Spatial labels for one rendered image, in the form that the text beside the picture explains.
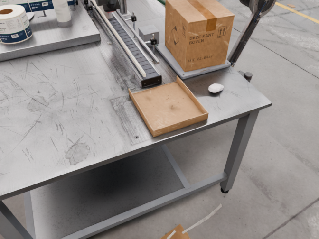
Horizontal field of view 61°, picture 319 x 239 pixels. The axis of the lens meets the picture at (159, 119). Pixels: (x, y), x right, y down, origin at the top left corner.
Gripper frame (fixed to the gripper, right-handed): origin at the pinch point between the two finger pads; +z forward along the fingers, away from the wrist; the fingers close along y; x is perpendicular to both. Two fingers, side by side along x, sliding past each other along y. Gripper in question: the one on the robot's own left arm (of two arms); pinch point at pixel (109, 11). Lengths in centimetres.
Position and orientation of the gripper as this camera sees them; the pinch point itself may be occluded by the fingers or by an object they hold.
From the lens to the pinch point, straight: 189.2
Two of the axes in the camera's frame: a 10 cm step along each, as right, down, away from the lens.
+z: -2.9, 0.9, 9.5
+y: -9.1, 2.8, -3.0
